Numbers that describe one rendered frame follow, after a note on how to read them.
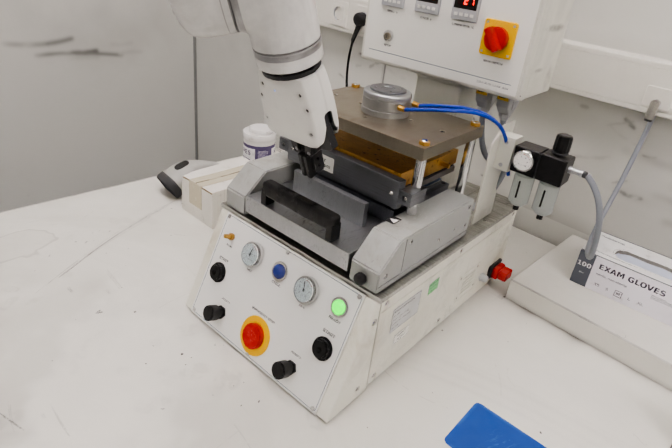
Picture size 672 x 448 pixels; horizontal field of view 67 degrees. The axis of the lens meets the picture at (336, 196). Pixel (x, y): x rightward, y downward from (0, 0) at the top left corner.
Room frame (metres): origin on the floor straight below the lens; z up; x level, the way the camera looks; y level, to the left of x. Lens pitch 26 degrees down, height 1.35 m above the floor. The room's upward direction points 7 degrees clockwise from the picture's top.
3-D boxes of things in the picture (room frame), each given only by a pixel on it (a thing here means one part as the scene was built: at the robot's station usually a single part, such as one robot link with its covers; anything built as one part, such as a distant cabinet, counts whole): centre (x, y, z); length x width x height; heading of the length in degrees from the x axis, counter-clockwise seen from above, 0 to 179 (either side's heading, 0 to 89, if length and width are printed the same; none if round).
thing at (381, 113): (0.83, -0.10, 1.08); 0.31 x 0.24 x 0.13; 51
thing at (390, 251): (0.67, -0.12, 0.96); 0.26 x 0.05 x 0.07; 141
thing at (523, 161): (0.78, -0.32, 1.05); 0.15 x 0.05 x 0.15; 51
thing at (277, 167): (0.85, 0.09, 0.96); 0.25 x 0.05 x 0.07; 141
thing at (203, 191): (1.08, 0.25, 0.80); 0.19 x 0.13 x 0.09; 137
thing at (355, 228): (0.78, -0.03, 0.97); 0.30 x 0.22 x 0.08; 141
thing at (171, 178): (1.17, 0.35, 0.79); 0.20 x 0.08 x 0.08; 137
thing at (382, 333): (0.80, -0.07, 0.84); 0.53 x 0.37 x 0.17; 141
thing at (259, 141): (1.26, 0.22, 0.82); 0.09 x 0.09 x 0.15
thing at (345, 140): (0.81, -0.07, 1.07); 0.22 x 0.17 x 0.10; 51
